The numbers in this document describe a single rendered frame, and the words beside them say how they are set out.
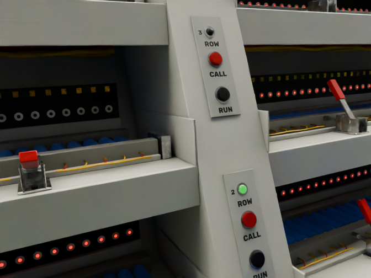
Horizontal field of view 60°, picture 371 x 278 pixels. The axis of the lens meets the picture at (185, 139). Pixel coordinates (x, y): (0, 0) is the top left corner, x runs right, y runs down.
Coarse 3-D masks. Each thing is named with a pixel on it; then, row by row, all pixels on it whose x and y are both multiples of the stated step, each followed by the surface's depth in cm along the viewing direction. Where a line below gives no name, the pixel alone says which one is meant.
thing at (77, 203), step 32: (32, 128) 45; (64, 128) 46; (96, 128) 48; (160, 128) 43; (192, 128) 34; (160, 160) 38; (192, 160) 35; (0, 192) 29; (64, 192) 29; (96, 192) 30; (128, 192) 32; (160, 192) 33; (192, 192) 35; (0, 224) 27; (32, 224) 28; (64, 224) 29; (96, 224) 31
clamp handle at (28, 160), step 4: (20, 152) 23; (24, 152) 23; (28, 152) 23; (32, 152) 23; (36, 152) 24; (20, 156) 23; (24, 156) 23; (28, 156) 23; (32, 156) 23; (36, 156) 24; (20, 160) 23; (24, 160) 23; (28, 160) 23; (32, 160) 23; (36, 160) 24; (24, 164) 24; (28, 164) 24; (32, 164) 25; (36, 164) 25; (24, 168) 26; (28, 168) 28; (32, 168) 28; (36, 168) 29
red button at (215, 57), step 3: (210, 54) 37; (213, 54) 37; (216, 54) 38; (219, 54) 38; (210, 57) 37; (213, 57) 37; (216, 57) 37; (219, 57) 38; (210, 60) 37; (213, 60) 37; (216, 60) 37; (219, 60) 38; (213, 63) 37; (216, 63) 37; (219, 63) 38
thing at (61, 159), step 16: (112, 144) 37; (128, 144) 37; (144, 144) 38; (0, 160) 32; (16, 160) 32; (48, 160) 33; (64, 160) 34; (80, 160) 35; (96, 160) 35; (112, 160) 36; (128, 160) 35; (0, 176) 32
